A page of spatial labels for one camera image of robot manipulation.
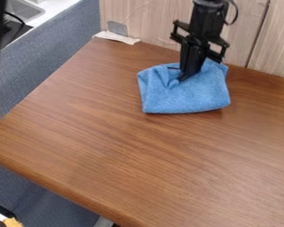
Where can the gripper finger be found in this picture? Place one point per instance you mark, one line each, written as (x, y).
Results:
(201, 57)
(186, 59)

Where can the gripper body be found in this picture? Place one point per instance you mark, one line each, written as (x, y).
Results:
(217, 42)

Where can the blue cloth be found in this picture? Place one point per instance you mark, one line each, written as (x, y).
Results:
(188, 94)

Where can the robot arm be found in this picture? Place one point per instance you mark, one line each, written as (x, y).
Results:
(206, 14)

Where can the white paper strip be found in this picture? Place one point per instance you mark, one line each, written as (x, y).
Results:
(116, 37)

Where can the white desk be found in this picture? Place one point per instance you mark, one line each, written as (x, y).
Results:
(41, 10)

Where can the grey metal bracket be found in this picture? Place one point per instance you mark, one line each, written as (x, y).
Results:
(117, 28)

